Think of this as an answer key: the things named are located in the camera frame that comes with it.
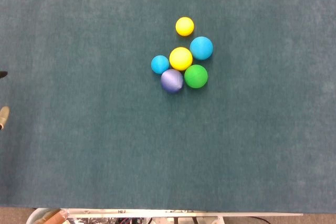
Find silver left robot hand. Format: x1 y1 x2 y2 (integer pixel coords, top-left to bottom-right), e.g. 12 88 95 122
0 71 10 130

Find small blue ball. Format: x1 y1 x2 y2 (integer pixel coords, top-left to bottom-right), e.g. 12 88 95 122
151 55 170 74

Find purple ball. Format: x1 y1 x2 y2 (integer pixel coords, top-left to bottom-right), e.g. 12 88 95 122
160 69 184 94

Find large yellow ball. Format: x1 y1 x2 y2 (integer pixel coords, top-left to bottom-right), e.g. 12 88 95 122
169 47 193 71

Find green ball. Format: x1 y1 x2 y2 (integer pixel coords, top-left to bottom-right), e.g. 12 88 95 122
184 64 208 89

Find large blue ball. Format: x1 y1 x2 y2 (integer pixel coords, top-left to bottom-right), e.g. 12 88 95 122
190 36 214 60

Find teal felt table cloth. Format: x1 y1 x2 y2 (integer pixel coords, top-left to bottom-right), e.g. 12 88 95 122
0 0 336 214

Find white plastic bucket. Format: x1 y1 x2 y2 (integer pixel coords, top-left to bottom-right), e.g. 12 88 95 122
26 207 62 224

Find brown cylindrical object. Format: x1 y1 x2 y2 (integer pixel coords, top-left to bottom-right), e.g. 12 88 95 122
39 209 69 224

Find silver crumpled foil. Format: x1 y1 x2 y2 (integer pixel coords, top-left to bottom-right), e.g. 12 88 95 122
67 217 116 224

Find small yellow ball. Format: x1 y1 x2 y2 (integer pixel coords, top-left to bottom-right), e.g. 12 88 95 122
175 17 195 37

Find black and red wires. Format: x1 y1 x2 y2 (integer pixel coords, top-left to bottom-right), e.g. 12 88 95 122
115 217 153 224

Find white metal frame bar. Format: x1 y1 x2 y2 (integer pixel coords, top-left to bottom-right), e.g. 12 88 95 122
60 208 304 218

